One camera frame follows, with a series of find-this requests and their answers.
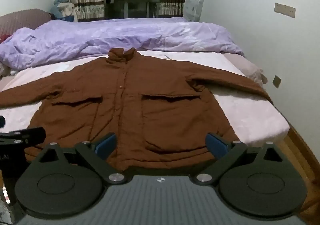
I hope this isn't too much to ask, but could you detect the blue plush toy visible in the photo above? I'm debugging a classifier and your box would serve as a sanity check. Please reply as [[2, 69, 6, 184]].
[[49, 0, 78, 22]]

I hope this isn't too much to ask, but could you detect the pink printed blanket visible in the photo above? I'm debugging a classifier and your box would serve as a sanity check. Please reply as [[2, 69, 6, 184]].
[[0, 50, 290, 146]]

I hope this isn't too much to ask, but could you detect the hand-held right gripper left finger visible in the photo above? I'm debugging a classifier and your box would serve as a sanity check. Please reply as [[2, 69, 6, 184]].
[[40, 133, 130, 185]]

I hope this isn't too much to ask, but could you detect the purple duvet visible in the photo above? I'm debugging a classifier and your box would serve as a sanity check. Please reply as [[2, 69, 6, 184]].
[[0, 16, 247, 69]]

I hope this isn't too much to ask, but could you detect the brown jacket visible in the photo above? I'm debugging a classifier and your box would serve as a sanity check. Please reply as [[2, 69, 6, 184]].
[[0, 48, 273, 172]]

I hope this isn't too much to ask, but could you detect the wide wall socket panel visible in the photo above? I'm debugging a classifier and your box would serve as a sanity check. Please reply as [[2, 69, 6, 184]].
[[274, 2, 296, 18]]

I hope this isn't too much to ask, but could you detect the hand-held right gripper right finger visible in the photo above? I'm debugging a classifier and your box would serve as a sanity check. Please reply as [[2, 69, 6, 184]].
[[194, 133, 286, 186]]

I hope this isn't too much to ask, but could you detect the wooden baseboard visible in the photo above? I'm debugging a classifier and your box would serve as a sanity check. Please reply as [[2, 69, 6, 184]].
[[285, 124, 320, 185]]

